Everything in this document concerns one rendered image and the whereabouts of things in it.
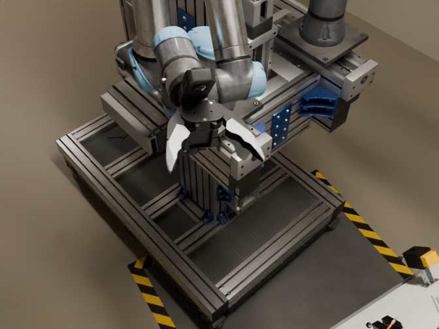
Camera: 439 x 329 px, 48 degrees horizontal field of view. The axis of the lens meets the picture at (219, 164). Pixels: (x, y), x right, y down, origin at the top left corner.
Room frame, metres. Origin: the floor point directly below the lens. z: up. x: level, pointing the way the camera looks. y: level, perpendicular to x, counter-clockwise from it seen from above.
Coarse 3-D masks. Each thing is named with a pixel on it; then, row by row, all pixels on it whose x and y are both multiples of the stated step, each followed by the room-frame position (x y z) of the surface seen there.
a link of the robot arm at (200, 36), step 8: (192, 32) 1.06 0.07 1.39; (200, 32) 1.07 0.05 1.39; (208, 32) 1.07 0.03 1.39; (192, 40) 1.03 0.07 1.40; (200, 40) 1.03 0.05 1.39; (208, 40) 1.04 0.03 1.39; (200, 48) 1.00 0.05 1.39; (208, 48) 1.00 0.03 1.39; (200, 56) 1.00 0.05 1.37; (208, 56) 0.99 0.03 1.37; (200, 64) 0.99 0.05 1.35; (208, 64) 0.99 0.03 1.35
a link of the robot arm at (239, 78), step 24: (216, 0) 0.88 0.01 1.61; (240, 0) 0.90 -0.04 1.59; (216, 24) 0.85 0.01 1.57; (240, 24) 0.85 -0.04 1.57; (216, 48) 0.83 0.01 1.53; (240, 48) 0.82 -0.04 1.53; (216, 72) 0.78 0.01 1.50; (240, 72) 0.78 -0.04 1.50; (264, 72) 0.79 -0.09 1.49; (240, 96) 0.76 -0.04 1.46
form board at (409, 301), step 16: (432, 272) 0.64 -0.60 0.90; (400, 288) 0.60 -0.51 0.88; (416, 288) 0.58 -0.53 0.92; (432, 288) 0.56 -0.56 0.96; (384, 304) 0.54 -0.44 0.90; (400, 304) 0.52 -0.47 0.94; (416, 304) 0.51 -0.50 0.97; (432, 304) 0.50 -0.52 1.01; (352, 320) 0.51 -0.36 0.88; (368, 320) 0.49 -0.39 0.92; (400, 320) 0.46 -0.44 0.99; (416, 320) 0.45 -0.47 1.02; (432, 320) 0.44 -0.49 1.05
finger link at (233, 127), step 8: (232, 120) 0.57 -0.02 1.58; (232, 128) 0.55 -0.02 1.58; (240, 128) 0.55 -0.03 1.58; (232, 136) 0.54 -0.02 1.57; (240, 136) 0.53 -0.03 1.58; (248, 136) 0.54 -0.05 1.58; (240, 144) 0.53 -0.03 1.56; (248, 144) 0.52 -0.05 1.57; (256, 144) 0.52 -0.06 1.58; (240, 152) 0.54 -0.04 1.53; (248, 152) 0.53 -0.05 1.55; (256, 152) 0.51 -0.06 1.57
